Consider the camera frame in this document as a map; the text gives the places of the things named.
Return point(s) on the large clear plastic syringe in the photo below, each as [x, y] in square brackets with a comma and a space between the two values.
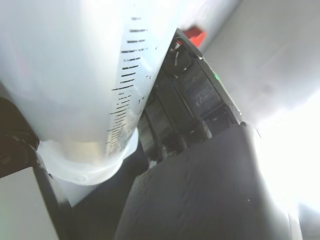
[62, 75]

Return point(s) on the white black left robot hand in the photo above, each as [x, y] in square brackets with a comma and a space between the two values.
[200, 187]

